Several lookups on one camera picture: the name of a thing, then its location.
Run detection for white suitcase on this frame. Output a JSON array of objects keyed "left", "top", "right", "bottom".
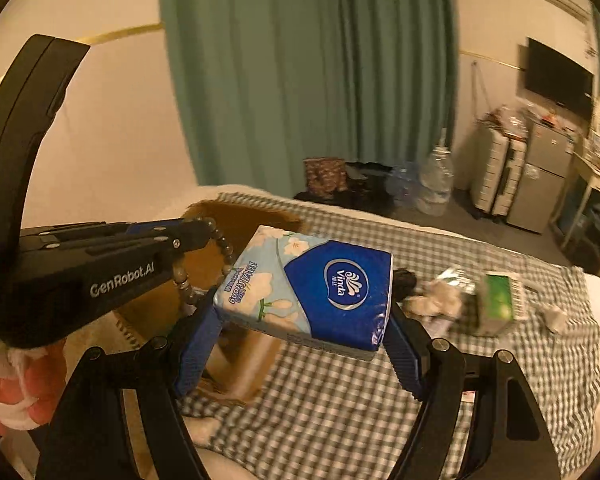
[{"left": 470, "top": 122, "right": 528, "bottom": 218}]

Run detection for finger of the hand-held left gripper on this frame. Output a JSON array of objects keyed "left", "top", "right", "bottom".
[
  {"left": 21, "top": 217, "right": 215, "bottom": 248},
  {"left": 24, "top": 234, "right": 213, "bottom": 268}
]

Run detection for black ring band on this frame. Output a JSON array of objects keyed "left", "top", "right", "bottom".
[{"left": 392, "top": 269, "right": 421, "bottom": 301}]

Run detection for wide green curtain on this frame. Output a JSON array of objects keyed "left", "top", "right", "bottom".
[{"left": 157, "top": 0, "right": 461, "bottom": 196}]

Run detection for black floor items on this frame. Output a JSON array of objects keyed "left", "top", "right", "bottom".
[{"left": 294, "top": 161, "right": 396, "bottom": 211}]

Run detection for brown cardboard box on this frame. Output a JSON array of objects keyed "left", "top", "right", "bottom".
[{"left": 112, "top": 200, "right": 303, "bottom": 403}]

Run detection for silver foil pack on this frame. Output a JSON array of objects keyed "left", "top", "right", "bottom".
[{"left": 432, "top": 266, "right": 481, "bottom": 306}]

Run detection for green medicine box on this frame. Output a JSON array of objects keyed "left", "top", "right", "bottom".
[{"left": 475, "top": 271, "right": 531, "bottom": 338}]

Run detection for blue floral tissue packet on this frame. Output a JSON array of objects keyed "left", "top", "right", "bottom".
[{"left": 212, "top": 225, "right": 395, "bottom": 363}]

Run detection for large clear water bottle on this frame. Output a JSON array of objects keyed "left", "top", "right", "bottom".
[{"left": 416, "top": 130, "right": 455, "bottom": 217}]

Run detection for small clear water bottle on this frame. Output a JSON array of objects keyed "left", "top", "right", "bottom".
[{"left": 385, "top": 162, "right": 418, "bottom": 208}]

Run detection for clear plastic bags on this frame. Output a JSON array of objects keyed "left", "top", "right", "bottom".
[{"left": 485, "top": 105, "right": 531, "bottom": 138}]

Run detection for silver mini fridge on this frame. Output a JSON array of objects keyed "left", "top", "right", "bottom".
[{"left": 507, "top": 120, "right": 576, "bottom": 235}]

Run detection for brown patterned bag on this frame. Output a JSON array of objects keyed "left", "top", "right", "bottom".
[{"left": 302, "top": 156, "right": 348, "bottom": 196}]

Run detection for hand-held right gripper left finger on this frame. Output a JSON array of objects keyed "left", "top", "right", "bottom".
[{"left": 34, "top": 305, "right": 226, "bottom": 480}]

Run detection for black wall television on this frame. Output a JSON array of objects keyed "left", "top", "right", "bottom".
[{"left": 524, "top": 36, "right": 596, "bottom": 110}]

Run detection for crumpled white tissue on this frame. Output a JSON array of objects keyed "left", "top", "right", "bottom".
[{"left": 405, "top": 280, "right": 461, "bottom": 336}]

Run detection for green checked cloth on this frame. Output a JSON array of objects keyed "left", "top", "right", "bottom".
[{"left": 180, "top": 192, "right": 600, "bottom": 480}]

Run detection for person's left hand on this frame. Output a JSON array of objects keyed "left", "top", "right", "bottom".
[{"left": 0, "top": 337, "right": 68, "bottom": 433}]

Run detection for grey bead bracelet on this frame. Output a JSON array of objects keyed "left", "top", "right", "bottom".
[{"left": 172, "top": 216, "right": 236, "bottom": 306}]

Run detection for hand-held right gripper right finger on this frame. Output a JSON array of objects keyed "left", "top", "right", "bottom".
[{"left": 382, "top": 310, "right": 563, "bottom": 480}]

